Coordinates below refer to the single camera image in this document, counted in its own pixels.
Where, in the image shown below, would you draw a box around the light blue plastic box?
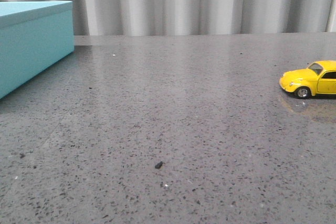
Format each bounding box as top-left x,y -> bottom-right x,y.
1,1 -> 74,97

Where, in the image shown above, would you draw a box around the yellow toy beetle car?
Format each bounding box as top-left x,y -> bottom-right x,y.
279,60 -> 335,99

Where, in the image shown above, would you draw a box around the small black debris chip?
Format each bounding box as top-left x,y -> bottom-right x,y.
155,161 -> 163,169

